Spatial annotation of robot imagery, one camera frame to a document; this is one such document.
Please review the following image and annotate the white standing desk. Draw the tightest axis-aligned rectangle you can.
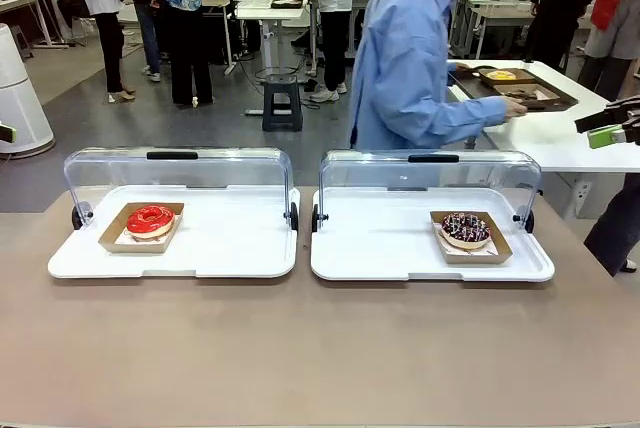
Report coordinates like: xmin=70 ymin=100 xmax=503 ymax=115
xmin=234 ymin=0 xmax=321 ymax=77

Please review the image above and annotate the white table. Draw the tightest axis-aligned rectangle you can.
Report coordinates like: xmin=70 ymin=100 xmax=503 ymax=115
xmin=444 ymin=58 xmax=640 ymax=174

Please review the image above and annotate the grey step stool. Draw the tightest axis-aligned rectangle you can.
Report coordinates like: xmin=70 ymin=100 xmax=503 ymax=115
xmin=262 ymin=74 xmax=305 ymax=133

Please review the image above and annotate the chocolate donut with colourful sprinkles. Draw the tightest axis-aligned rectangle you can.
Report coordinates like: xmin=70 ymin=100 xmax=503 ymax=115
xmin=439 ymin=212 xmax=492 ymax=250

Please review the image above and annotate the person in blue jeans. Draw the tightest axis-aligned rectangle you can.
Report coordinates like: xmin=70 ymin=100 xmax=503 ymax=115
xmin=114 ymin=0 xmax=167 ymax=83

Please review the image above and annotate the black serving tray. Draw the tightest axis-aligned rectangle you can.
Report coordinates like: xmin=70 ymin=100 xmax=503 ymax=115
xmin=447 ymin=66 xmax=580 ymax=114

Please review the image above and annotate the clear plastic display lid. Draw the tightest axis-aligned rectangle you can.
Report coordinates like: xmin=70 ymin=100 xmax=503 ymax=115
xmin=318 ymin=149 xmax=543 ymax=229
xmin=63 ymin=146 xmax=294 ymax=229

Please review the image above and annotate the person in dark trousers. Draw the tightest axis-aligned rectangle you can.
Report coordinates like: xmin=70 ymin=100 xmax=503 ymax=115
xmin=583 ymin=172 xmax=640 ymax=278

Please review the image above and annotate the person with red scarf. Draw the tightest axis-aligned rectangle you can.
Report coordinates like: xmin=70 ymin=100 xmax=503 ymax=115
xmin=577 ymin=0 xmax=640 ymax=104

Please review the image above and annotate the white display base tray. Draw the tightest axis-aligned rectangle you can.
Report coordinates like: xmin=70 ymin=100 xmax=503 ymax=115
xmin=47 ymin=185 xmax=301 ymax=280
xmin=309 ymin=186 xmax=556 ymax=283

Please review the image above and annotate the white printed paper liner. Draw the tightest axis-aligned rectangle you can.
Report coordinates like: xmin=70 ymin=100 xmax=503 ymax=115
xmin=117 ymin=226 xmax=174 ymax=247
xmin=437 ymin=227 xmax=501 ymax=257

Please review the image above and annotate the person's right hand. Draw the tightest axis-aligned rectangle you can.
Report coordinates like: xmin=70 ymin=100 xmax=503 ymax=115
xmin=502 ymin=96 xmax=530 ymax=121

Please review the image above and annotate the white socket box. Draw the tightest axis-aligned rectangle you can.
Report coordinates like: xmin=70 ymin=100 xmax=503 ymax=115
xmin=574 ymin=180 xmax=594 ymax=219

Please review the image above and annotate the person's right forearm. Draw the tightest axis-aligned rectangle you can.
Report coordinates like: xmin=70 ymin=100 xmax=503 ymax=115
xmin=439 ymin=96 xmax=510 ymax=142

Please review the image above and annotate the brown cardboard donut tray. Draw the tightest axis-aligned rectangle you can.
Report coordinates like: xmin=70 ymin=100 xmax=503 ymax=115
xmin=97 ymin=202 xmax=186 ymax=255
xmin=478 ymin=67 xmax=539 ymax=87
xmin=429 ymin=210 xmax=515 ymax=265
xmin=493 ymin=82 xmax=562 ymax=105

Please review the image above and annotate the black lid handle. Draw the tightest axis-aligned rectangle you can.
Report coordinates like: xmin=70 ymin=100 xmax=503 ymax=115
xmin=407 ymin=153 xmax=460 ymax=164
xmin=146 ymin=150 xmax=199 ymax=161

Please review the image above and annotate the red glazed donut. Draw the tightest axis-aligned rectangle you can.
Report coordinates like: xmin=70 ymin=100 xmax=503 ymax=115
xmin=125 ymin=204 xmax=176 ymax=242

